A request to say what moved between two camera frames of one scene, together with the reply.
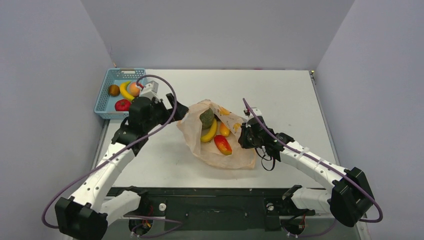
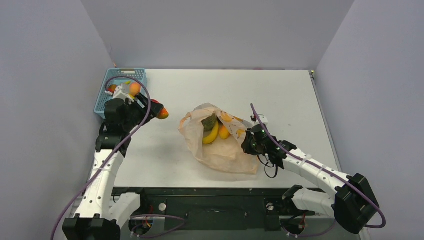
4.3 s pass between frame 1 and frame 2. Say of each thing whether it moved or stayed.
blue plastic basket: stayed
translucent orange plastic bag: moved
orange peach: stayed
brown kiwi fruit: stayed
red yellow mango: moved
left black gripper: moved
